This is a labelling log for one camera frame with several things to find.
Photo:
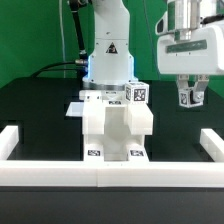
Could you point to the white chair seat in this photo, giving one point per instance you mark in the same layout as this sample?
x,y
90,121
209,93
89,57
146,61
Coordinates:
x,y
106,135

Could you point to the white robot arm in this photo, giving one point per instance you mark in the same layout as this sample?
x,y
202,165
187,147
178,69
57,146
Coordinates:
x,y
110,66

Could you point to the white chair back piece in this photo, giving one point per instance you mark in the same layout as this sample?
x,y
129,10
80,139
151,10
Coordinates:
x,y
102,110

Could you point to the white U-shaped fence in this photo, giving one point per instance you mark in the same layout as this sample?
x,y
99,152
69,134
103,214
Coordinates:
x,y
121,174

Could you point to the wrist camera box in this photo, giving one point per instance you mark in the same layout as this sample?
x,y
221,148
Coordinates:
x,y
162,25

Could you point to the white sheet with tags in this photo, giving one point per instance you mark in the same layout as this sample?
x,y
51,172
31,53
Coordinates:
x,y
75,109

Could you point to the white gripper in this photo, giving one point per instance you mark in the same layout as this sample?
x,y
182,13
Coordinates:
x,y
203,55

